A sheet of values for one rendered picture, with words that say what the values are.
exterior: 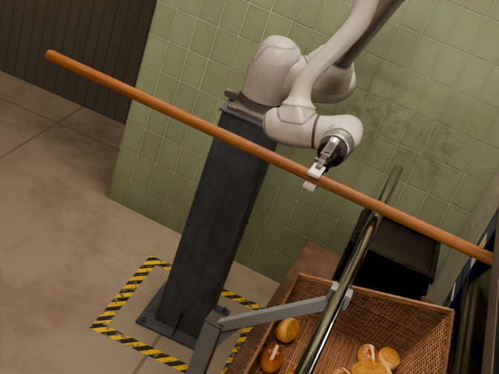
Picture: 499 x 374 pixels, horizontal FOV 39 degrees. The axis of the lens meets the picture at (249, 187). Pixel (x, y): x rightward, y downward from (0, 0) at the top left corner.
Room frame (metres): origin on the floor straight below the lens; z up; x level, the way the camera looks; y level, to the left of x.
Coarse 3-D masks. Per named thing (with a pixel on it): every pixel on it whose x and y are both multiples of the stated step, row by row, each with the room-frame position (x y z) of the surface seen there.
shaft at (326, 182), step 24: (96, 72) 1.71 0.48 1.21; (144, 96) 1.67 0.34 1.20; (192, 120) 1.64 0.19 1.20; (240, 144) 1.62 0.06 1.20; (288, 168) 1.59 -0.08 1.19; (336, 192) 1.56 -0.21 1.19; (360, 192) 1.57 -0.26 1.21; (384, 216) 1.54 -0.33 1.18; (408, 216) 1.54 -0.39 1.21; (456, 240) 1.51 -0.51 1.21
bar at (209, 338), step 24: (384, 192) 1.70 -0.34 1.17; (360, 240) 1.41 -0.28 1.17; (360, 264) 1.32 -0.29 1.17; (336, 288) 1.19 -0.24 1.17; (216, 312) 1.26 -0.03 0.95; (264, 312) 1.21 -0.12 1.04; (288, 312) 1.20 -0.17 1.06; (312, 312) 1.20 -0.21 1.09; (336, 312) 1.11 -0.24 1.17; (216, 336) 1.22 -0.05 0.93; (312, 336) 1.03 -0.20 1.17; (192, 360) 1.22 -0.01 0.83; (312, 360) 0.95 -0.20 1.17
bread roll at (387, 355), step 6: (384, 348) 1.77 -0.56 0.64; (390, 348) 1.78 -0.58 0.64; (384, 354) 1.73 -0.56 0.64; (390, 354) 1.74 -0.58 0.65; (396, 354) 1.75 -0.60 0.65; (384, 360) 1.71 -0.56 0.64; (390, 360) 1.71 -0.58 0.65; (396, 360) 1.72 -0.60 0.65; (390, 366) 1.69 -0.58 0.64; (396, 366) 1.71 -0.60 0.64
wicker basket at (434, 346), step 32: (320, 288) 1.84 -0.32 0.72; (352, 288) 1.82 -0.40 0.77; (352, 320) 1.82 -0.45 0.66; (384, 320) 1.81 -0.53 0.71; (416, 320) 1.79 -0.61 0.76; (448, 320) 1.73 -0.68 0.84; (256, 352) 1.44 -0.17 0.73; (288, 352) 1.65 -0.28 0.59; (352, 352) 1.76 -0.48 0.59; (416, 352) 1.72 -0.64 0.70; (448, 352) 1.56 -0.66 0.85
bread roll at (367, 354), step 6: (360, 348) 1.75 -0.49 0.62; (366, 348) 1.74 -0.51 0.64; (372, 348) 1.74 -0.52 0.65; (360, 354) 1.73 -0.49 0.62; (366, 354) 1.72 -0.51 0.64; (372, 354) 1.72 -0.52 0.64; (378, 354) 1.74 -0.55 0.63; (360, 360) 1.71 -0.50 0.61; (366, 360) 1.70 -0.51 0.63; (372, 360) 1.70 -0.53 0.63; (378, 360) 1.72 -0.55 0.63; (372, 366) 1.69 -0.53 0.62
